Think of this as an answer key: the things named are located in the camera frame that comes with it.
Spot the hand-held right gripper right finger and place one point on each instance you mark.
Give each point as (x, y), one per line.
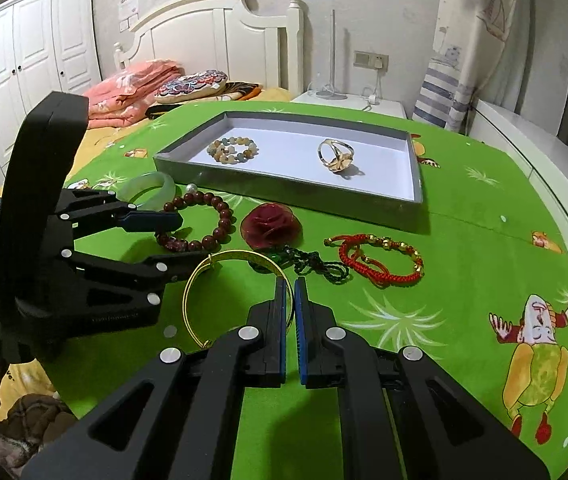
(301, 332)

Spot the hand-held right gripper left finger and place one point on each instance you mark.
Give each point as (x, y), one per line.
(282, 325)

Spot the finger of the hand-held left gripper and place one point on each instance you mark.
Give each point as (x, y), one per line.
(151, 221)
(163, 264)

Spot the gold bangle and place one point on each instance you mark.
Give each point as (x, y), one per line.
(244, 255)

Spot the grey jewelry tray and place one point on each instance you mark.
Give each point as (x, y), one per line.
(284, 146)

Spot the pale green jade bangle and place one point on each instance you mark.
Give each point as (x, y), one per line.
(164, 190)

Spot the white pearl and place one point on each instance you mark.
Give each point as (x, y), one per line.
(192, 188)

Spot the yellow bedsheet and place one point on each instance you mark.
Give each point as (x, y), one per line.
(98, 141)

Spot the dark red fabric rose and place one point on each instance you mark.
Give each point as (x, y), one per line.
(269, 227)

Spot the pink folded blanket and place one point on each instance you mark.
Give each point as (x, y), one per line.
(123, 91)

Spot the embroidered patterned pillow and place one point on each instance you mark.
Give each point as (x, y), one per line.
(193, 85)

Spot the white wardrobe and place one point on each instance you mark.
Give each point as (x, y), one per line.
(38, 50)

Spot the orange dark patterned cushion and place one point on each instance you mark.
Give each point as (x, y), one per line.
(241, 91)

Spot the green cartoon printed tablecloth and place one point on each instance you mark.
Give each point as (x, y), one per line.
(464, 245)

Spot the white bed headboard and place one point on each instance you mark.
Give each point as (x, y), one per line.
(203, 35)

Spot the brown plaid cloth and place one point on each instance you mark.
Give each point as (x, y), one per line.
(23, 420)

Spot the white nightstand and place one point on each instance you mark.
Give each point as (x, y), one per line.
(344, 106)

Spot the thin pole table lamp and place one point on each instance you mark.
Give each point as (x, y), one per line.
(333, 50)

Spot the sailboat printed curtain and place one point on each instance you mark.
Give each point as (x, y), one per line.
(464, 35)

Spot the paper notice on wall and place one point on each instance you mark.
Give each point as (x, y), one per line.
(128, 10)

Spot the wall socket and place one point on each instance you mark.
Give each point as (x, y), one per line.
(366, 60)

